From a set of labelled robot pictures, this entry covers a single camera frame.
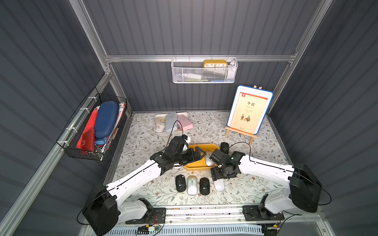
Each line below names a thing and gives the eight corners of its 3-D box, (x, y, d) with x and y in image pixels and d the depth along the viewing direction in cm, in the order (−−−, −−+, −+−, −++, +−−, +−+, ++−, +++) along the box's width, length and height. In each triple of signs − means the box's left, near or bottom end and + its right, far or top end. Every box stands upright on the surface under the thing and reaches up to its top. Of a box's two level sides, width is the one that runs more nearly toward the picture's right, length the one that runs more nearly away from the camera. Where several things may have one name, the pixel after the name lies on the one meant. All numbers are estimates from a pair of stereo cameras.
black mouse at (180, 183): (175, 192, 83) (174, 190, 81) (176, 176, 89) (175, 174, 87) (186, 191, 83) (186, 190, 81) (186, 175, 89) (186, 174, 87)
